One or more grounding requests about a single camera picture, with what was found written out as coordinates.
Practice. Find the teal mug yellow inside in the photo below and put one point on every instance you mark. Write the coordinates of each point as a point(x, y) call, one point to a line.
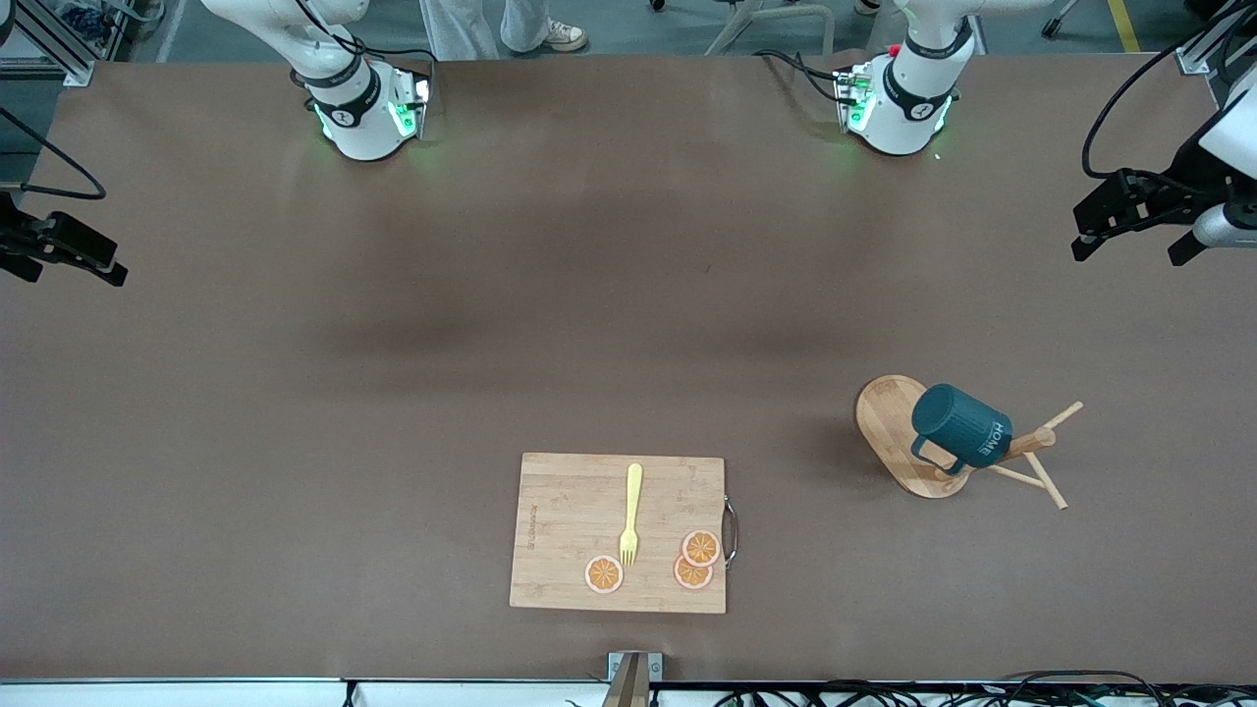
point(957, 424)

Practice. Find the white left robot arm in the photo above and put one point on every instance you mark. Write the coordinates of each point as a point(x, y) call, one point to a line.
point(908, 108)

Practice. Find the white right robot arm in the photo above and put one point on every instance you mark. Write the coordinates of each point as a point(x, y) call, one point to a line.
point(358, 118)

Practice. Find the wooden cup rack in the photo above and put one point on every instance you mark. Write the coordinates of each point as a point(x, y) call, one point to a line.
point(884, 422)

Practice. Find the grey metal stand legs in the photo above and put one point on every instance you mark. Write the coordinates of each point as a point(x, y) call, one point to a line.
point(756, 20)

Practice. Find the person in white trousers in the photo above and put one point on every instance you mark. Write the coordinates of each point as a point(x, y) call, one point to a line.
point(462, 25)

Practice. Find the orange slice toy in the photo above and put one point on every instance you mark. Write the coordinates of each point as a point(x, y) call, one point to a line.
point(689, 576)
point(701, 547)
point(604, 574)

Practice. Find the bamboo cutting board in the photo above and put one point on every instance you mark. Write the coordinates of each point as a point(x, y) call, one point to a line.
point(560, 511)

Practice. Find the yellow plastic fork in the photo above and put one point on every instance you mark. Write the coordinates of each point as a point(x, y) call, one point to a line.
point(633, 501)

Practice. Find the aluminium frame profile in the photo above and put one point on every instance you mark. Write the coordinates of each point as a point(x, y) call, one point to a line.
point(1203, 54)
point(59, 49)

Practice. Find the grey metal mount bracket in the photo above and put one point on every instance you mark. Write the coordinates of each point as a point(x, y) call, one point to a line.
point(653, 666)

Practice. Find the aluminium camera mount profile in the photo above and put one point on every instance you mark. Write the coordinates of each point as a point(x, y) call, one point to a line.
point(627, 687)

